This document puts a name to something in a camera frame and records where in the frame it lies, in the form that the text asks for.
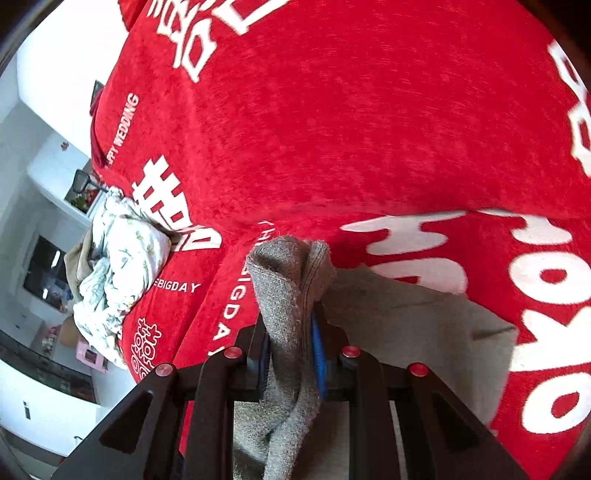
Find pink box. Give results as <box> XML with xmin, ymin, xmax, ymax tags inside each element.
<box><xmin>75</xmin><ymin>338</ymin><xmax>110</xmax><ymax>371</ymax></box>

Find grey sweater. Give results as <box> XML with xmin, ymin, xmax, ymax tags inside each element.
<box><xmin>231</xmin><ymin>236</ymin><xmax>518</xmax><ymax>480</ymax></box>

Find white floral cloth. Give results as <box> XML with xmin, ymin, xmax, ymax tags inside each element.
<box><xmin>73</xmin><ymin>186</ymin><xmax>182</xmax><ymax>370</ymax></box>

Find tan cloth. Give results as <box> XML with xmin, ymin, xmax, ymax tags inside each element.
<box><xmin>64</xmin><ymin>226</ymin><xmax>99</xmax><ymax>302</ymax></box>

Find black chair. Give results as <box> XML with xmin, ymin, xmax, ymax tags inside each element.
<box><xmin>71</xmin><ymin>168</ymin><xmax>101</xmax><ymax>195</ymax></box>

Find dark countertop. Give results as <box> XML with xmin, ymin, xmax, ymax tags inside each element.
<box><xmin>0</xmin><ymin>329</ymin><xmax>99</xmax><ymax>405</ymax></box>

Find black screen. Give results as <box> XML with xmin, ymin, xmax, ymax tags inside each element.
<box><xmin>22</xmin><ymin>234</ymin><xmax>68</xmax><ymax>311</ymax></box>

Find red printed sofa cover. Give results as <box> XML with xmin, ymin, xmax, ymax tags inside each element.
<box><xmin>88</xmin><ymin>0</ymin><xmax>591</xmax><ymax>480</ymax></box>

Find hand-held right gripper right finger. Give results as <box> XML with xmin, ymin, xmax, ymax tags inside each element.
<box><xmin>310</xmin><ymin>300</ymin><xmax>529</xmax><ymax>480</ymax></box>

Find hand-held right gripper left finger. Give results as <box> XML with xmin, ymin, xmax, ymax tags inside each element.
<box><xmin>51</xmin><ymin>323</ymin><xmax>271</xmax><ymax>480</ymax></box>

